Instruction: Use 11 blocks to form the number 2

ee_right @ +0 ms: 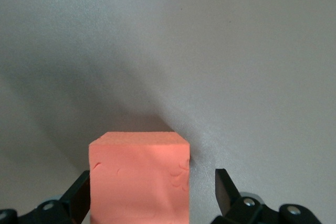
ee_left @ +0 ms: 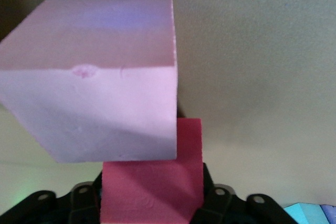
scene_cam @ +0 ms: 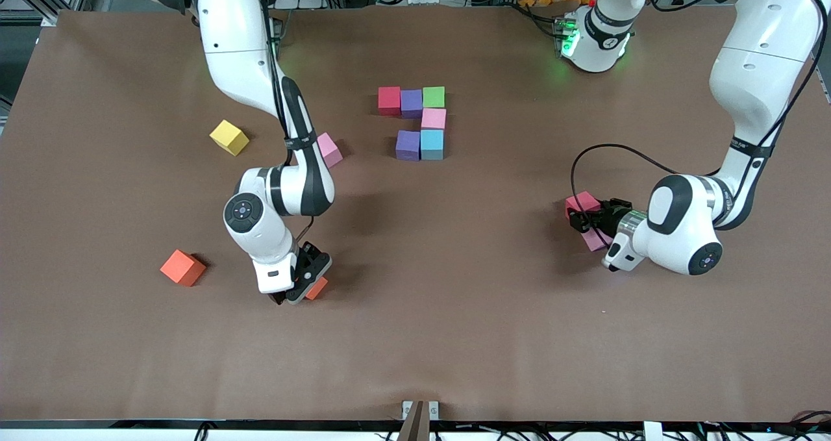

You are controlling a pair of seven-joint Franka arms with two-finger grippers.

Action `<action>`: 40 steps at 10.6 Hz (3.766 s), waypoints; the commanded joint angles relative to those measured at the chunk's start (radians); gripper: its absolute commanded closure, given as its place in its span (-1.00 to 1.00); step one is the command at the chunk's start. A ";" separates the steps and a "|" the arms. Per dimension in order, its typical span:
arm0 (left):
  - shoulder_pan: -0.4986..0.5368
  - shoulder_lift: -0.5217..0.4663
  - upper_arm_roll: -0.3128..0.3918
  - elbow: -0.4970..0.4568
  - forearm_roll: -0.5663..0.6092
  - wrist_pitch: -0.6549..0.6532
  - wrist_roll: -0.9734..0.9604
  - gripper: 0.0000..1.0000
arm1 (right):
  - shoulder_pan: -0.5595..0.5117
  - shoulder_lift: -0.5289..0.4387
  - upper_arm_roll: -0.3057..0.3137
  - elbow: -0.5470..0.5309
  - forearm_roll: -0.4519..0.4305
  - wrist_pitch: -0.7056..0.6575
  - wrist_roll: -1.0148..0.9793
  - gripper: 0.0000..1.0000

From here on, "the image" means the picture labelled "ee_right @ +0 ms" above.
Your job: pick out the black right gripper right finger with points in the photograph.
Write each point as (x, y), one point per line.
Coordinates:
(225, 195)

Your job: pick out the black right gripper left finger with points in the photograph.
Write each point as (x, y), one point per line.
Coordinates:
(73, 197)

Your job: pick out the orange foam cube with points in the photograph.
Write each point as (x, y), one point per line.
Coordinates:
(139, 182)

